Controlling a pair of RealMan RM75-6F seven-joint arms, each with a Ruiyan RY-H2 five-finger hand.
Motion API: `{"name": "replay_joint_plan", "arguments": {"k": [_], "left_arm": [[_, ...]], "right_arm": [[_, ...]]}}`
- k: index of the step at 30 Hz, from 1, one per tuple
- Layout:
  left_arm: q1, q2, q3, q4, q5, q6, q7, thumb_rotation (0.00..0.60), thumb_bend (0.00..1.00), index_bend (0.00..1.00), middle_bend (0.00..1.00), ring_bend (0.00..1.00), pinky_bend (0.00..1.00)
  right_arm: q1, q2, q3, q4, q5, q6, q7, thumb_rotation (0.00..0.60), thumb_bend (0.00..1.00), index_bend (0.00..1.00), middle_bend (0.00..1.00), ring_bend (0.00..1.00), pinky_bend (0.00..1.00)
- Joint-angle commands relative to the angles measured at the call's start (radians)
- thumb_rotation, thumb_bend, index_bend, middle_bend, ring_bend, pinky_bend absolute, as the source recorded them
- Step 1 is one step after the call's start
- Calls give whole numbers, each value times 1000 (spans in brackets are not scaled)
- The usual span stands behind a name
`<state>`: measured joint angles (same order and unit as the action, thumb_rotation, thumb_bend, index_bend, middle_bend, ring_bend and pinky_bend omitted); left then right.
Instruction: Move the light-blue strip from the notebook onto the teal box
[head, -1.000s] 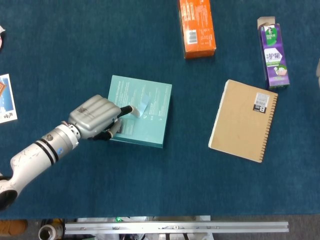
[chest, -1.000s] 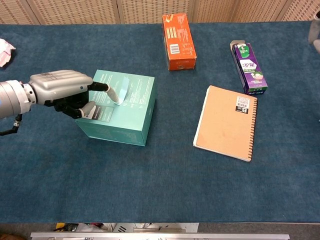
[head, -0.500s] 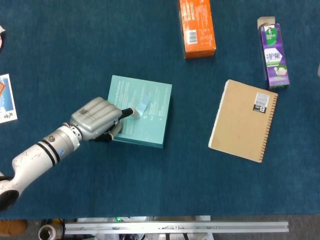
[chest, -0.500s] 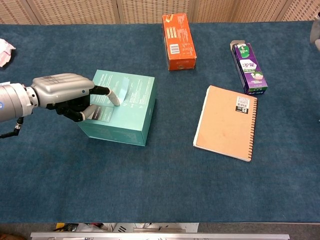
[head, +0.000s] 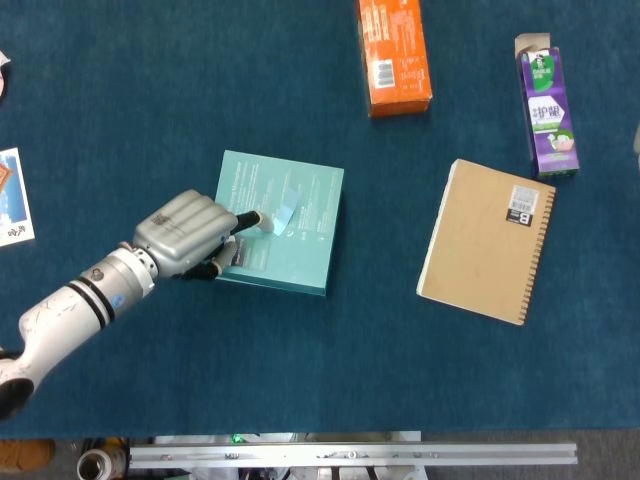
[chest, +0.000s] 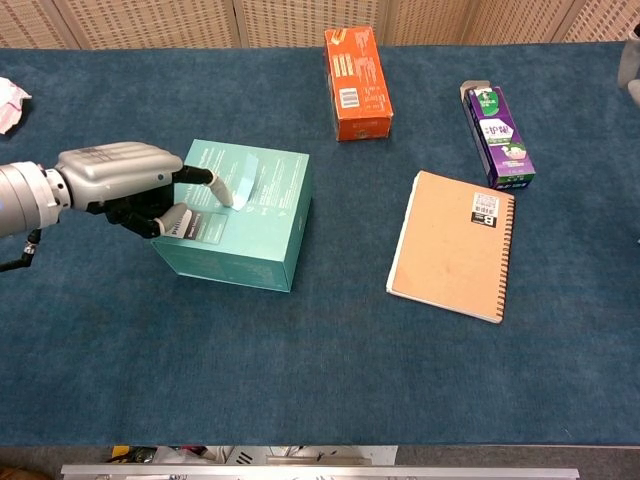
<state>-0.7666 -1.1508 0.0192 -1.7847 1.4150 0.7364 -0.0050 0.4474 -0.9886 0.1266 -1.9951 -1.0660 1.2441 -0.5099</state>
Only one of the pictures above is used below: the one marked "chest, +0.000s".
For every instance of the blue felt table cover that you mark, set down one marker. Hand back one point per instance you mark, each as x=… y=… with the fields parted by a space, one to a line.
x=300 y=360

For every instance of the aluminium profile rail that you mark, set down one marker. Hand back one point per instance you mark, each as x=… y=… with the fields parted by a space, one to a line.
x=320 y=473

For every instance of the small light blue strip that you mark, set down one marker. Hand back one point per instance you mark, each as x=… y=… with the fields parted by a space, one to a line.
x=247 y=180

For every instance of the orange cardboard box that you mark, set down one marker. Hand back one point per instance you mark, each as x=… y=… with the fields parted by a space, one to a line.
x=360 y=75

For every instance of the purple cardboard box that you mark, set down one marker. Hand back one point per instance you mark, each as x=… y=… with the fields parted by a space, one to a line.
x=500 y=140

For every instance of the woven folding screen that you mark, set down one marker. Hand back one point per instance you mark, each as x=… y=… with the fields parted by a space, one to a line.
x=150 y=22

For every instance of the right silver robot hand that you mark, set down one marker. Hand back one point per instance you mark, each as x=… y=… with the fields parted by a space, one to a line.
x=632 y=62

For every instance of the white base panel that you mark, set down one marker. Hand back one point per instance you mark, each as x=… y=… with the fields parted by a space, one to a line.
x=350 y=454

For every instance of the crumpled pink white wrapper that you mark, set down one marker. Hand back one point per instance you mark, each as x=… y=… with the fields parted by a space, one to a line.
x=11 y=102

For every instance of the brown spiral notebook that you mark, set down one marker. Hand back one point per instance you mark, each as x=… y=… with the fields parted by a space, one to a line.
x=440 y=250

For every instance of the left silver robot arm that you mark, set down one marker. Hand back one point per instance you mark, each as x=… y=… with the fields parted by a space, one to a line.
x=25 y=197

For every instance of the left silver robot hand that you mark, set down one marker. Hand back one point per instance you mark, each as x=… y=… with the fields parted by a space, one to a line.
x=115 y=170

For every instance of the green Philips box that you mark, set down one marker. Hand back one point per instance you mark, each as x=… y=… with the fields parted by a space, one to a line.
x=260 y=235

